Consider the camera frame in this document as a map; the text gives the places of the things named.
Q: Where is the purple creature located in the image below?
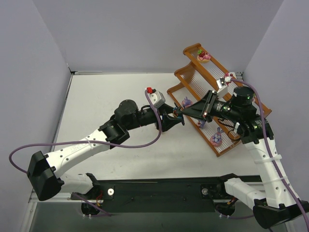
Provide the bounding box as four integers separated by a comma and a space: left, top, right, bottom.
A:
182, 97, 193, 108

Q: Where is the purple bunny toy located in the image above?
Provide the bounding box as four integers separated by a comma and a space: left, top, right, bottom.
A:
197, 120, 206, 129

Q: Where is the pink bear cake toy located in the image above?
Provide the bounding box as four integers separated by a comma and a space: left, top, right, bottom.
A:
224, 72, 234, 85

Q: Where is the pink bear strawberry toy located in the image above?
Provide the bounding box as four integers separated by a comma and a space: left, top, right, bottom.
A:
197, 49, 211, 63

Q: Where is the black dragon toy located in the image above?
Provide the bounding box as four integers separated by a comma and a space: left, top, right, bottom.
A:
172, 103, 183, 119

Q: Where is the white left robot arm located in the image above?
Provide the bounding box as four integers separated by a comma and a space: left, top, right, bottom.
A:
27, 100, 184, 201

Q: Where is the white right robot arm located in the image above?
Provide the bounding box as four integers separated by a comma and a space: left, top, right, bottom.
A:
171, 86, 309, 229

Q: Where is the wooden tiered shelf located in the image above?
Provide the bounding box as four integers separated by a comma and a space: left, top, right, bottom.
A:
167, 43, 274, 157

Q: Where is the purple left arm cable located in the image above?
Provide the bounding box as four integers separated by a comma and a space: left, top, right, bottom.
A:
9, 88, 162, 217

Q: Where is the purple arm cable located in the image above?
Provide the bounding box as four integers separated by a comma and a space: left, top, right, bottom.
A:
9, 88, 162, 217
216, 77, 309, 219

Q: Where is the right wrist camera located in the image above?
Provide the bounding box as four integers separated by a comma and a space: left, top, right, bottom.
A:
216, 77, 228, 99

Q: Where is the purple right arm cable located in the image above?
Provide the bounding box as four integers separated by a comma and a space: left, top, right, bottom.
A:
216, 77, 309, 219

